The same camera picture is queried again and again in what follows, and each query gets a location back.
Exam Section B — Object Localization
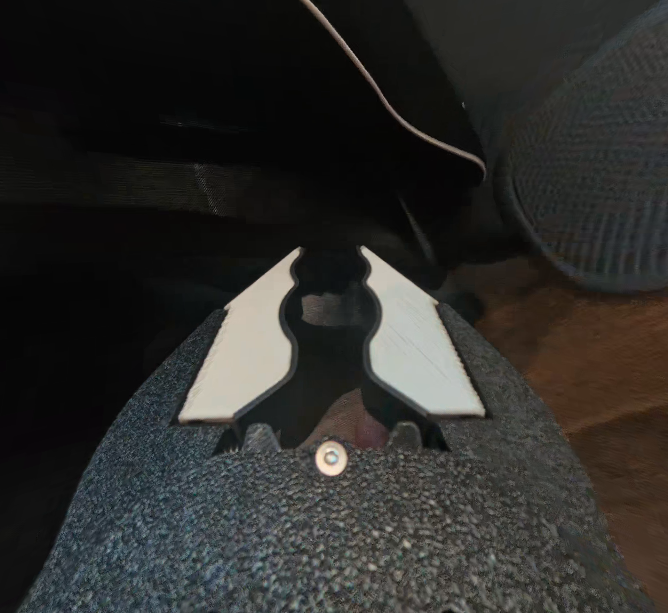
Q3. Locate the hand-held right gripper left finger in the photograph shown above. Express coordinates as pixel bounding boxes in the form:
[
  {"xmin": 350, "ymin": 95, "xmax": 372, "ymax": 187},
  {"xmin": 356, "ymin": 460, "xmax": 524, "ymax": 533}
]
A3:
[{"xmin": 177, "ymin": 246, "xmax": 304, "ymax": 425}]

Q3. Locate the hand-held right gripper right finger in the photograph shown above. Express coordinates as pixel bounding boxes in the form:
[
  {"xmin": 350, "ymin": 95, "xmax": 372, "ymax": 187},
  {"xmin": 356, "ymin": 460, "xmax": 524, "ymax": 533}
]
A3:
[{"xmin": 356, "ymin": 245, "xmax": 487, "ymax": 421}]

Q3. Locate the black mesh office chair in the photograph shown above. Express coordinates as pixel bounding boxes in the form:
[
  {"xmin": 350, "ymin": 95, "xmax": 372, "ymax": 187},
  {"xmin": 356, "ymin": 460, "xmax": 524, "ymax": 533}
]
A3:
[{"xmin": 0, "ymin": 0, "xmax": 488, "ymax": 290}]

